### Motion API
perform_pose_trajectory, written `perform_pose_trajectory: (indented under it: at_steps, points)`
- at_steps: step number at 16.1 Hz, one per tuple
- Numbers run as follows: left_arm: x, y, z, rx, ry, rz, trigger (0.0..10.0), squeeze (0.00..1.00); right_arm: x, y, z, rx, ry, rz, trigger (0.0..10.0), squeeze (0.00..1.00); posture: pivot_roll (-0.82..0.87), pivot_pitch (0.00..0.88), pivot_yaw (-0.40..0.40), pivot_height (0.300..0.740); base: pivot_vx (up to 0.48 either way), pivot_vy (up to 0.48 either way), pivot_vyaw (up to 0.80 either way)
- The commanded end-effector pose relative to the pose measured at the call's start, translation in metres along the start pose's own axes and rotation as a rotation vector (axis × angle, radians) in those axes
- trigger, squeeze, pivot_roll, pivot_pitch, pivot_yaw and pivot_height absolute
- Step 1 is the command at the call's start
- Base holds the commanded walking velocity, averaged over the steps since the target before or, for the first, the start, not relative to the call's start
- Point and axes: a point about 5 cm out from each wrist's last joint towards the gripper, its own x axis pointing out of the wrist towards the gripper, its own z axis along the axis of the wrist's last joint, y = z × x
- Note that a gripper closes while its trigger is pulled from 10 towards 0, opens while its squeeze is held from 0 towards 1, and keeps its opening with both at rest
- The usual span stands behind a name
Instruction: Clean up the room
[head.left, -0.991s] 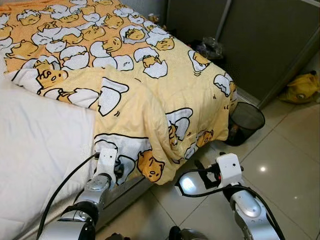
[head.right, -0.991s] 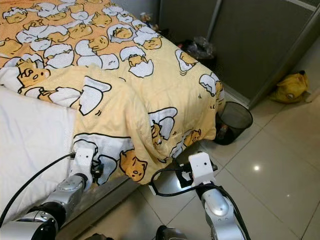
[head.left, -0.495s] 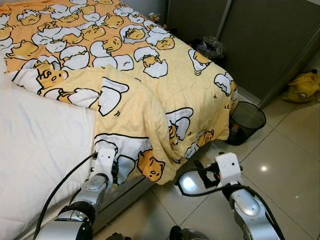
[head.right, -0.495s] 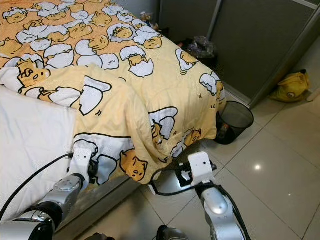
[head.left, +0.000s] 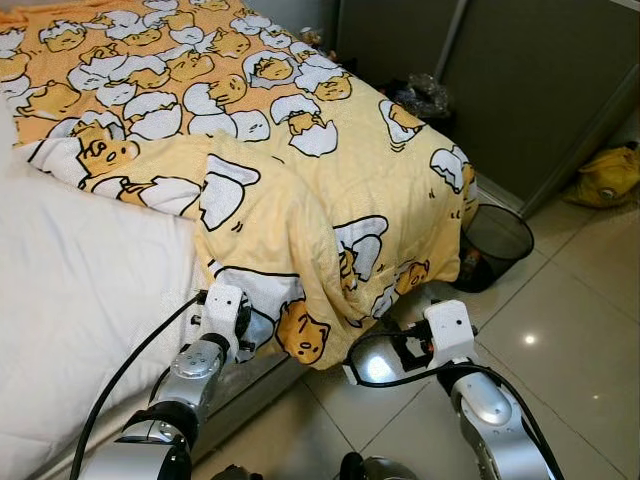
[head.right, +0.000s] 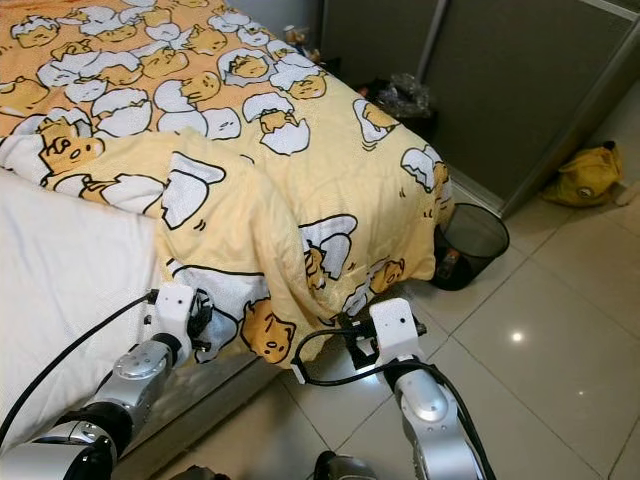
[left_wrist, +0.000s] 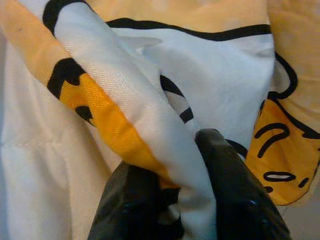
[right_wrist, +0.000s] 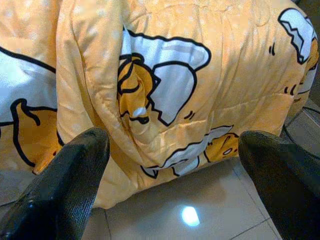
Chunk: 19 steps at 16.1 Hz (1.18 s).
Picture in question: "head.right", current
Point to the robot leg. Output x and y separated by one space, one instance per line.
200 473
345 468

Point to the white quilted mattress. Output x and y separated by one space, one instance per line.
60 290

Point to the orange can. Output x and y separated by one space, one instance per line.
450 263

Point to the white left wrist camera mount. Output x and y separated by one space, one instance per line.
172 306

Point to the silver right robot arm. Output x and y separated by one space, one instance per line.
435 410

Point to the black mesh wastebasket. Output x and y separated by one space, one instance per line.
475 240

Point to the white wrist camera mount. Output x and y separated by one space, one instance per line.
172 306
395 328

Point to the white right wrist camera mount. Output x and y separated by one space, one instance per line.
395 328

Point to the yellow plush toy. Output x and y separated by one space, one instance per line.
585 175

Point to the robot right leg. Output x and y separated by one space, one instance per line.
345 468

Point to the dark grey wardrobe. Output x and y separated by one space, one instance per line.
500 80

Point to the yellow egg print blanket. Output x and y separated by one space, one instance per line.
260 170

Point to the small brown object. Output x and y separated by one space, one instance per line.
302 42

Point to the black plastic bag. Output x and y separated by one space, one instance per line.
402 102

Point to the robot left leg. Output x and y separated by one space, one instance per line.
200 473

